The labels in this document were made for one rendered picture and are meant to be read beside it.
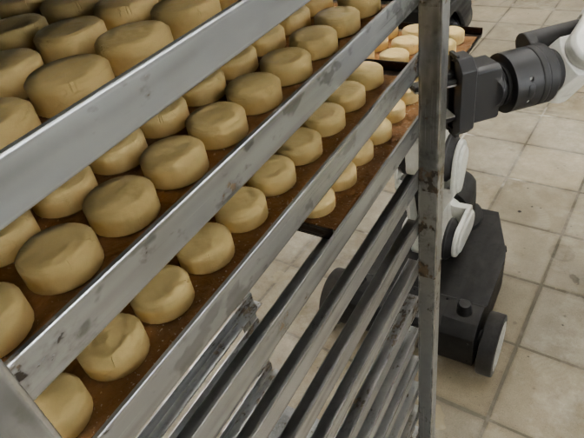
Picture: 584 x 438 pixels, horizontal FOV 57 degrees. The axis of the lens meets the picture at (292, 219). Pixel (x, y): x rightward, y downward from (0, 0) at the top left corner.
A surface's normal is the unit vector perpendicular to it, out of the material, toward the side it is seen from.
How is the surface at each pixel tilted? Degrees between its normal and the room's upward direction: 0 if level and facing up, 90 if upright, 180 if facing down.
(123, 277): 90
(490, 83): 89
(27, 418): 90
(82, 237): 0
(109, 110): 90
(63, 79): 0
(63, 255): 0
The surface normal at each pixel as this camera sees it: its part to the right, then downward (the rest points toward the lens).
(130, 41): -0.14, -0.77
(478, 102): 0.26, 0.57
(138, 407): 0.86, 0.22
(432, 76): -0.49, 0.60
